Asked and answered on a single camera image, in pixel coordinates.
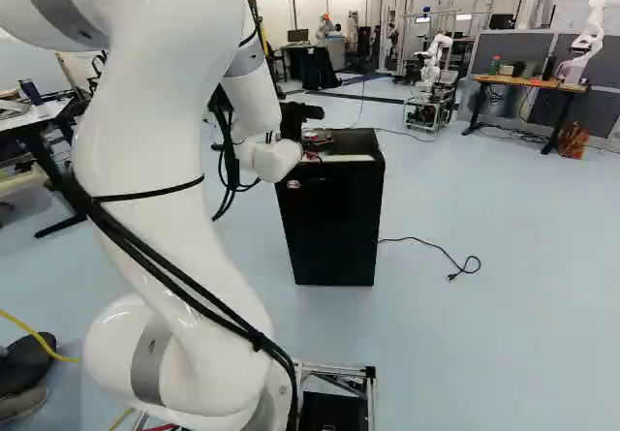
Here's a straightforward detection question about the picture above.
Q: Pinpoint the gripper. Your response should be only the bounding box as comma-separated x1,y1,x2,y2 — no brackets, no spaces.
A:
279,103,326,141

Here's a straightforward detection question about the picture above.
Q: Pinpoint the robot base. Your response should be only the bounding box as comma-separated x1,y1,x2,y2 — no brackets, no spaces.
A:
261,360,379,431

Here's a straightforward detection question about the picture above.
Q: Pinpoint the black fridge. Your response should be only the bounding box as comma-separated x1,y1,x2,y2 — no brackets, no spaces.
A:
274,128,387,288

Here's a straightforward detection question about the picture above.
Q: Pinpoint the red and white small item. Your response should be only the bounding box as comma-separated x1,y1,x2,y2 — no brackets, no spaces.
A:
302,130,336,147

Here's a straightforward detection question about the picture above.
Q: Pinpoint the white paper sheet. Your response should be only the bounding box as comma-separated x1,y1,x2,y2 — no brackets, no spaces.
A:
320,153,377,163

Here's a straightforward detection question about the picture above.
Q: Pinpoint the white robot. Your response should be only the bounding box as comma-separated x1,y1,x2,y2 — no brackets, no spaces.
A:
555,0,607,86
403,32,459,135

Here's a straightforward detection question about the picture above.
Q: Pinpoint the wooden top desk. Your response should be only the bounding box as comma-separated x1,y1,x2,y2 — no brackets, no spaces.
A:
461,74,591,156

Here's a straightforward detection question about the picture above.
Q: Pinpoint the orange bag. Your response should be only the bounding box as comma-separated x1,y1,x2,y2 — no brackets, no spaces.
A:
556,120,591,159

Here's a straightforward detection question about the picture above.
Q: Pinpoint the black power cable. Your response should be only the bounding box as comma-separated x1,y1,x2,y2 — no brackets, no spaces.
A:
377,236,482,285

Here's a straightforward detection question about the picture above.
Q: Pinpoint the yellow cable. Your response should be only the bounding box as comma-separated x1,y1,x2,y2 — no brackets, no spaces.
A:
0,308,82,365

